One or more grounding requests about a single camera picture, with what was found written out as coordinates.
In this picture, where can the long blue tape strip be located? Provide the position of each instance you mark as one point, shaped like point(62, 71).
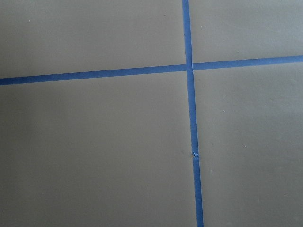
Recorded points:
point(192, 113)

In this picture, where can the crossing blue tape strip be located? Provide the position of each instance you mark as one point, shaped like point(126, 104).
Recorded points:
point(150, 70)

